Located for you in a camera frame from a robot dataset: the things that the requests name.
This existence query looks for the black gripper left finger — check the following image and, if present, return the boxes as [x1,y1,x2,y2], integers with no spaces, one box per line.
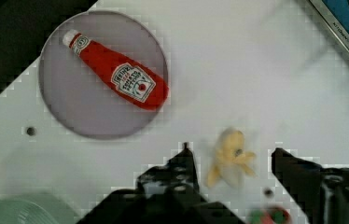
[77,142,245,224]

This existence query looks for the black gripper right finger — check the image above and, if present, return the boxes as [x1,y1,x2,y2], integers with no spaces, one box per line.
[272,147,349,224]

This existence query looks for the yellow plush banana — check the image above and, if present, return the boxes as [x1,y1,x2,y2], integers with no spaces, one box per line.
[205,127,257,188]

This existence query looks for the red green plush toy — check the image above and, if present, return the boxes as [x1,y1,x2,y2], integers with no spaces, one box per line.
[246,206,292,224]

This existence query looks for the red plush ketchup bottle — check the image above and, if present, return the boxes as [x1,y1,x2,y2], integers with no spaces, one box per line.
[63,30,169,110]

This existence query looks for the grey round plate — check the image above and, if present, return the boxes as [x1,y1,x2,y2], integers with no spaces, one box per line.
[38,10,169,140]

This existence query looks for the green plastic colander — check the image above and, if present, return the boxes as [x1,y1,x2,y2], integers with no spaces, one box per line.
[0,192,79,224]

